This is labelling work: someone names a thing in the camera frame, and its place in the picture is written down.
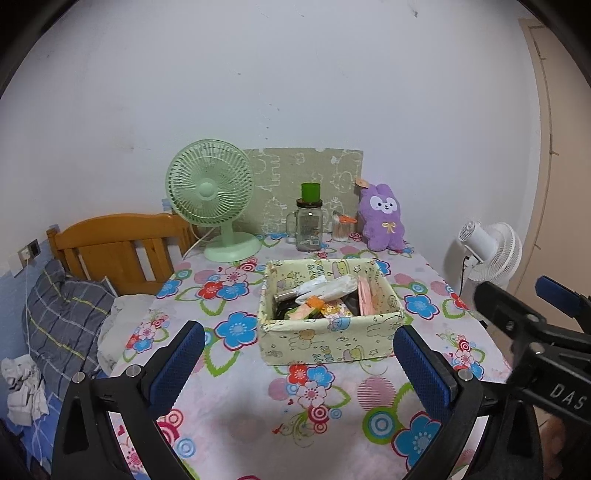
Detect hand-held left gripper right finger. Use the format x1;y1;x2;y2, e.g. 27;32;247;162
392;324;541;480

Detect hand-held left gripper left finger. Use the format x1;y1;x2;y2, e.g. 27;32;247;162
51;320;206;480

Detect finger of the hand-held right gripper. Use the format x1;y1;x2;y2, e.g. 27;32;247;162
475;281;591;354
536;275;591;334

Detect yellow cartoon tissue pack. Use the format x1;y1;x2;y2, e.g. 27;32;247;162
321;302;365;319

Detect yellow printed fabric storage box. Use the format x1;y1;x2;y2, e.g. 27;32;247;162
256;258;404;365

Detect black plastic bag roll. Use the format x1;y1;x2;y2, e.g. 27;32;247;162
274;291;315;319

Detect green yellow packet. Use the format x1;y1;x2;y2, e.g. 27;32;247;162
288;298;324;320

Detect white standing fan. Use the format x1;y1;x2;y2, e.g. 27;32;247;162
445;220;523;296

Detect white quilt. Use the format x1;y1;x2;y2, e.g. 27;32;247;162
97;293;158;370

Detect beige door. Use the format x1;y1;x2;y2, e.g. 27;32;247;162
508;18;591;296

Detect grey plaid pillow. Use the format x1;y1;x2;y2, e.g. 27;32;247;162
21;258;116;398

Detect purple plush bunny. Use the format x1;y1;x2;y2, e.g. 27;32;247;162
355;180;407;252

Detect wooden bed headboard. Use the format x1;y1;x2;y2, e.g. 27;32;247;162
46;212;199;296

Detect crumpled white cloth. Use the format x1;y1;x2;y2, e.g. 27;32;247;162
0;355;49;425

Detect blue checked bed sheet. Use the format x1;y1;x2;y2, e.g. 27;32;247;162
0;392;139;480

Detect small glass jar orange lid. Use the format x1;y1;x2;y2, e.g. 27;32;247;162
331;213;358;243

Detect green desk fan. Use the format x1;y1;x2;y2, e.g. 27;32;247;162
165;138;262;264

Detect glass mug jar green lid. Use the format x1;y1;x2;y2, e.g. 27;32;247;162
285;183;329;252

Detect green printed board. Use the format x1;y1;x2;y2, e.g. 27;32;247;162
242;147;364;236

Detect wall socket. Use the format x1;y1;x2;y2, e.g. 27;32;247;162
17;239;41;266

